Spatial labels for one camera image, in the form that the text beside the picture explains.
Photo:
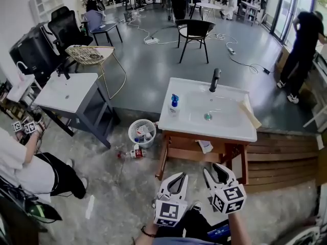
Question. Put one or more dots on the white curved object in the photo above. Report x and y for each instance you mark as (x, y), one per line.
(304, 235)

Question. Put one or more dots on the small white sink stand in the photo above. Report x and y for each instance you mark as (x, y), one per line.
(19, 89)

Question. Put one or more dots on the wooden sink cabinet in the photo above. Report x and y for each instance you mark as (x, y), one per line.
(189, 149)

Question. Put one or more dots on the person's black trouser legs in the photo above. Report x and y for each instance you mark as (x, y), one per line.
(194, 223)

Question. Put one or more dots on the black round-back chair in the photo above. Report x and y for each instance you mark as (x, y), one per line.
(195, 30)

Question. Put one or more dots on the black device with blue screen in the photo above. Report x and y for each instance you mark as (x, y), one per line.
(219, 230)

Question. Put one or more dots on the white soap bottle blue pump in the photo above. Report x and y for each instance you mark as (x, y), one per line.
(173, 108)

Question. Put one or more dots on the white ceramic sink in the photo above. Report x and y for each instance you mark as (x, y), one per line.
(222, 126)

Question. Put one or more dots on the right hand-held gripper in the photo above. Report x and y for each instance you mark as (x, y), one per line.
(230, 199)

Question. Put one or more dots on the black green bag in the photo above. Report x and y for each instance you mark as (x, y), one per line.
(28, 208)

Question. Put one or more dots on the person's right forearm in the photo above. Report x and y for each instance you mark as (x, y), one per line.
(238, 228)

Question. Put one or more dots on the beige cloth item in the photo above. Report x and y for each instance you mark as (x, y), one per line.
(251, 115)

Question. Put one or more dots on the glass sliding doors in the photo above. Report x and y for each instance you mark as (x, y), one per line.
(291, 9)

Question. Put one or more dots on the wooden slat platform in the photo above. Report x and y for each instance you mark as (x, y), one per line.
(281, 162)

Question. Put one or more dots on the black power adapter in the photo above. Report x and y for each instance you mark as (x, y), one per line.
(266, 70)

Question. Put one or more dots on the black wrist band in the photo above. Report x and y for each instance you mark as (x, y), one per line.
(146, 231)

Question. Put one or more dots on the white square table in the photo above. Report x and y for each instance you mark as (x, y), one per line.
(250, 8)

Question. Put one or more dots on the white wall shelf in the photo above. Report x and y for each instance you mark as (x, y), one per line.
(46, 2)

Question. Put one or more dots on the white curved faucet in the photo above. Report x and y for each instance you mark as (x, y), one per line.
(21, 66)

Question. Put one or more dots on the clear bottle red label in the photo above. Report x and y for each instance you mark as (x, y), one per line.
(135, 153)

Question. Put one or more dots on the white blue cloth item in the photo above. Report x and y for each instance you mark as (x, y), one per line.
(206, 146)

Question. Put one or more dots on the white mesh waste basket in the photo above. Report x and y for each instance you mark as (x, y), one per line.
(135, 136)

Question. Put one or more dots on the black box cabinet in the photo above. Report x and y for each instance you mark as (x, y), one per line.
(30, 52)

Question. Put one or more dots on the black sink faucet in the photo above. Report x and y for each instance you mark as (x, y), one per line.
(215, 80)

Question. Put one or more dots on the white sink grey cabinet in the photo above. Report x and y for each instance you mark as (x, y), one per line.
(69, 96)

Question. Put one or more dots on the round metal drain plug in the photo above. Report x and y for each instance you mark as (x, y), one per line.
(208, 116)

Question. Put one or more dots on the person's black white shoe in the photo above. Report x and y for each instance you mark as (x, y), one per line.
(195, 205)

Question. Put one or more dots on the black office chair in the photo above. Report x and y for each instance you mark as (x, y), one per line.
(66, 27)

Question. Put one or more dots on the person's left forearm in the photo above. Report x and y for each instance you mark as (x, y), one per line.
(150, 232)

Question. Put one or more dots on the slim white power strip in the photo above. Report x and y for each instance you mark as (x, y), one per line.
(231, 51)

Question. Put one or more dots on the black mesh waste bin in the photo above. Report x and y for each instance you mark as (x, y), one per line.
(128, 16)

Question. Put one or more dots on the crumpled trash pile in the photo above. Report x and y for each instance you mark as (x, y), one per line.
(144, 134)

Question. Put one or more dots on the grey cushioned chair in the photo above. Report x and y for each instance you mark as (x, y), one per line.
(98, 24)

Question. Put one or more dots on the person's blue shirt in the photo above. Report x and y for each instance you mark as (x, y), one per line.
(186, 241)

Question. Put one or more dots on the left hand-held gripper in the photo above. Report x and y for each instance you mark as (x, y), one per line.
(169, 210)

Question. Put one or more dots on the round white table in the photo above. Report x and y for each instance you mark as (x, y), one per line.
(209, 6)

